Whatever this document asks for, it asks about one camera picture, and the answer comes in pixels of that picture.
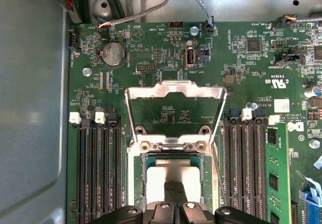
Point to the green motherboard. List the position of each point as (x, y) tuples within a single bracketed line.
[(239, 58)]

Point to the metal socket cover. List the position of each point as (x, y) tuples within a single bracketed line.
[(196, 90)]

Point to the white board sticker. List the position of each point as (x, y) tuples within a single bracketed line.
[(281, 106)]

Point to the silver board screw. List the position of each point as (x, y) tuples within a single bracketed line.
[(194, 30), (86, 71), (315, 143)]

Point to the green RAM stick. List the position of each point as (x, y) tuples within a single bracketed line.
[(276, 158)]

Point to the blue expansion slot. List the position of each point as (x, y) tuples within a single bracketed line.
[(312, 209)]

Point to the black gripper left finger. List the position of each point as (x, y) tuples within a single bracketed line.
[(161, 212)]

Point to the coin cell battery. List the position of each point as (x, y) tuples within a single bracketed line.
[(113, 54)]

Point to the black PC case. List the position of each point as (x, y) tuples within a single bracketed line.
[(30, 108)]

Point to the metal locking lever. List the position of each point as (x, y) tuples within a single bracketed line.
[(219, 173)]

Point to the silver capacitor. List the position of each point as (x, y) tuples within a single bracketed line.
[(310, 91)]

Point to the silver CPU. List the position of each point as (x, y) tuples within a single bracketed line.
[(156, 181)]

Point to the internal USB port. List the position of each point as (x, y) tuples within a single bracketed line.
[(190, 58)]

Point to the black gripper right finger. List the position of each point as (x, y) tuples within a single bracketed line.
[(193, 212)]

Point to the RAM slot white clips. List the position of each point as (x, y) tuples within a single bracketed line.
[(73, 158), (245, 171), (101, 171)]

